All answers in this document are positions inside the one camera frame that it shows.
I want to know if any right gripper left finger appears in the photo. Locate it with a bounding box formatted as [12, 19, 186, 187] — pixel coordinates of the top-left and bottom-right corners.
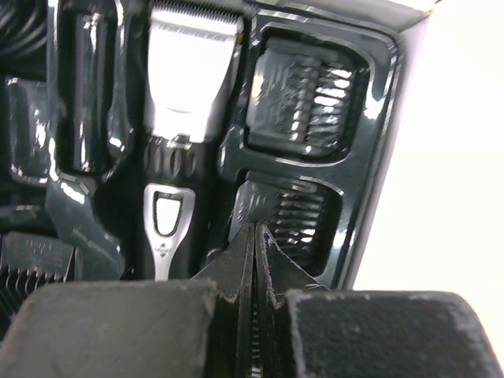
[1, 225, 255, 377]

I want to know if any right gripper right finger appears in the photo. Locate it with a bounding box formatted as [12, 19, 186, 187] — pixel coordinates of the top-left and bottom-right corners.
[255, 224, 503, 377]

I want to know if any white cardboard box lid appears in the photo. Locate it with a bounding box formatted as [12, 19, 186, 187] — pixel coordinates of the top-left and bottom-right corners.
[251, 0, 504, 355]

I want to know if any black silver hair clipper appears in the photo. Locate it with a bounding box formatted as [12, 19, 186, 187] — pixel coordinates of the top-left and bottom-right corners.
[137, 1, 245, 280]

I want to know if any black charging cable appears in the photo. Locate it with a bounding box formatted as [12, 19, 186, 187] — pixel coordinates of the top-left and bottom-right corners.
[0, 0, 52, 76]

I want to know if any black plastic insert tray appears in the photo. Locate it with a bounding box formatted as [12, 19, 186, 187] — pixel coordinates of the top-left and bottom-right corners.
[0, 0, 430, 316]

